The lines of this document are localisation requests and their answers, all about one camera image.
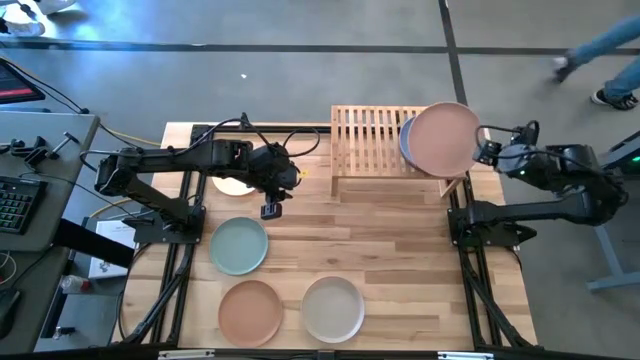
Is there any clear plastic bottle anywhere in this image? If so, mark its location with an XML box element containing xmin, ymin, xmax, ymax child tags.
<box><xmin>59</xmin><ymin>273</ymin><xmax>94</xmax><ymax>296</ymax></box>

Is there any black floor cable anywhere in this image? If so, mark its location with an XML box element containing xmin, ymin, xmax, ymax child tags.
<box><xmin>0</xmin><ymin>55</ymin><xmax>162</xmax><ymax>162</ymax></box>

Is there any grey desk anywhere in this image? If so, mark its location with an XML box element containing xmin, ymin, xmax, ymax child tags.
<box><xmin>0</xmin><ymin>112</ymin><xmax>101</xmax><ymax>253</ymax></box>
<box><xmin>0</xmin><ymin>244</ymin><xmax>71</xmax><ymax>356</ymax></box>

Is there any white box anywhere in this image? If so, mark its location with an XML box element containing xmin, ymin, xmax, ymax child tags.
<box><xmin>88</xmin><ymin>219</ymin><xmax>139</xmax><ymax>280</ymax></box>

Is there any terracotta orange plate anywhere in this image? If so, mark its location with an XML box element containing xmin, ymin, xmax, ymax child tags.
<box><xmin>217</xmin><ymin>279</ymin><xmax>284</xmax><ymax>349</ymax></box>

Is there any silver metal bracket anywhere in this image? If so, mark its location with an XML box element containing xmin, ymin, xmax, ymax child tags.
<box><xmin>157</xmin><ymin>349</ymin><xmax>216</xmax><ymax>360</ymax></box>
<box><xmin>437</xmin><ymin>351</ymin><xmax>495</xmax><ymax>360</ymax></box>

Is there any person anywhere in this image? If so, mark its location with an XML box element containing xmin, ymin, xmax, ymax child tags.
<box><xmin>0</xmin><ymin>0</ymin><xmax>79</xmax><ymax>39</ymax></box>
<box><xmin>552</xmin><ymin>14</ymin><xmax>640</xmax><ymax>112</ymax></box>

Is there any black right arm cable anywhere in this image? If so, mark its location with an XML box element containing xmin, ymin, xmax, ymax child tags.
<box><xmin>473</xmin><ymin>119</ymin><xmax>616</xmax><ymax>174</ymax></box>

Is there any black desk clamp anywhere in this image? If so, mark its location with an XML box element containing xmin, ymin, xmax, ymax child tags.
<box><xmin>9</xmin><ymin>132</ymin><xmax>81</xmax><ymax>169</ymax></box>

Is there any backlit black keyboard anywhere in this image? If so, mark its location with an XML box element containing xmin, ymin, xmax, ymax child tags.
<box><xmin>0</xmin><ymin>175</ymin><xmax>49</xmax><ymax>236</ymax></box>

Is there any black aluminium table frame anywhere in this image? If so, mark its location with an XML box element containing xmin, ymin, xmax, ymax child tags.
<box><xmin>110</xmin><ymin>122</ymin><xmax>540</xmax><ymax>360</ymax></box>

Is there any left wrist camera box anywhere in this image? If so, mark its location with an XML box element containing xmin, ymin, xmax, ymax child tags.
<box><xmin>259</xmin><ymin>201</ymin><xmax>284</xmax><ymax>222</ymax></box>

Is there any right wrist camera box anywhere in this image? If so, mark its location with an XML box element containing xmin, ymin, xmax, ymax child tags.
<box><xmin>474</xmin><ymin>139</ymin><xmax>503</xmax><ymax>165</ymax></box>

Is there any blue plate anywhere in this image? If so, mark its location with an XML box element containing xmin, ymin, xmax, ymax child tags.
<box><xmin>398</xmin><ymin>116</ymin><xmax>419</xmax><ymax>169</ymax></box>

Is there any sage green plate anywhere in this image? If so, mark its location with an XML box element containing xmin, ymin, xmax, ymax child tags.
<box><xmin>208</xmin><ymin>215</ymin><xmax>270</xmax><ymax>277</ymax></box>

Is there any pale pink plate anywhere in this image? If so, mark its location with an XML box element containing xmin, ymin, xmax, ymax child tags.
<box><xmin>407</xmin><ymin>101</ymin><xmax>482</xmax><ymax>180</ymax></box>

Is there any wooden slatted shelf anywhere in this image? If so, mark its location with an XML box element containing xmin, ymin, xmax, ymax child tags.
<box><xmin>330</xmin><ymin>104</ymin><xmax>469</xmax><ymax>199</ymax></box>

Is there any black equipment with green light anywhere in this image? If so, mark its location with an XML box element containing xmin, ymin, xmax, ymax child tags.
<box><xmin>597</xmin><ymin>130</ymin><xmax>640</xmax><ymax>176</ymax></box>

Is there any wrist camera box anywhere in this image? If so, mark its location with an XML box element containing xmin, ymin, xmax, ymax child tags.
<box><xmin>474</xmin><ymin>139</ymin><xmax>503</xmax><ymax>165</ymax></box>
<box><xmin>259</xmin><ymin>201</ymin><xmax>284</xmax><ymax>222</ymax></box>

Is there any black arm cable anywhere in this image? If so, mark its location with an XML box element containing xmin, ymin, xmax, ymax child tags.
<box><xmin>79</xmin><ymin>117</ymin><xmax>322</xmax><ymax>174</ymax></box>
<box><xmin>473</xmin><ymin>119</ymin><xmax>616</xmax><ymax>174</ymax></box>

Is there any cream plate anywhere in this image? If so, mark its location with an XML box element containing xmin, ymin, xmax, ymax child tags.
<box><xmin>212</xmin><ymin>175</ymin><xmax>259</xmax><ymax>197</ymax></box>

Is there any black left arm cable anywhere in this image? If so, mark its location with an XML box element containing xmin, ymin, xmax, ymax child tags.
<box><xmin>79</xmin><ymin>117</ymin><xmax>322</xmax><ymax>174</ymax></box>

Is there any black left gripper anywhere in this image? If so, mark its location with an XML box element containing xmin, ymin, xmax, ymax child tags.
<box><xmin>242</xmin><ymin>141</ymin><xmax>303</xmax><ymax>202</ymax></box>

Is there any black monitor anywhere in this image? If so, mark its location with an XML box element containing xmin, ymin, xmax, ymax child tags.
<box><xmin>0</xmin><ymin>57</ymin><xmax>47</xmax><ymax>106</ymax></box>

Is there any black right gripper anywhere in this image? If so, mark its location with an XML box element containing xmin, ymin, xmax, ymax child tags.
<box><xmin>492</xmin><ymin>142</ymin><xmax>559</xmax><ymax>189</ymax></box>

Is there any black desk beam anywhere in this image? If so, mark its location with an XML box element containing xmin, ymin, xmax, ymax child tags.
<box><xmin>52</xmin><ymin>218</ymin><xmax>136</xmax><ymax>269</ymax></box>

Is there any grey beige plate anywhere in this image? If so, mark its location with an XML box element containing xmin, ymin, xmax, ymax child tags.
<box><xmin>300</xmin><ymin>275</ymin><xmax>366</xmax><ymax>345</ymax></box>

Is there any yellow floor cable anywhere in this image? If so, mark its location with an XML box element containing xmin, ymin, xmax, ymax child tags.
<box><xmin>88</xmin><ymin>124</ymin><xmax>162</xmax><ymax>220</ymax></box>

